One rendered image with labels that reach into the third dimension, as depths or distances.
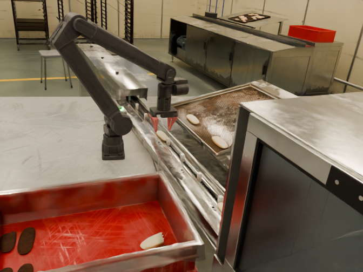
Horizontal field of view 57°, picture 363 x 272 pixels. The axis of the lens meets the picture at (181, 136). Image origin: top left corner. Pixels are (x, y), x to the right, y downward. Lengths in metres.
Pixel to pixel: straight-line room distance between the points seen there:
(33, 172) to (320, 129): 1.01
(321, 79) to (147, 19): 5.09
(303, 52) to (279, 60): 0.35
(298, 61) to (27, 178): 3.56
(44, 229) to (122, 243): 0.22
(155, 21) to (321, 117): 8.38
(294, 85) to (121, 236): 3.64
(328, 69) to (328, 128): 4.45
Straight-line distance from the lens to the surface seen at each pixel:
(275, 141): 0.43
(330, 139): 0.42
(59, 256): 0.91
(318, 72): 4.78
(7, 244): 0.96
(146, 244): 0.91
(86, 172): 1.22
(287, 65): 4.16
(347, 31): 5.46
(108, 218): 1.00
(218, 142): 1.28
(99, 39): 1.15
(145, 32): 8.74
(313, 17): 5.91
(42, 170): 1.26
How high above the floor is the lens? 1.46
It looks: 25 degrees down
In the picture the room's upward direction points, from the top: 5 degrees clockwise
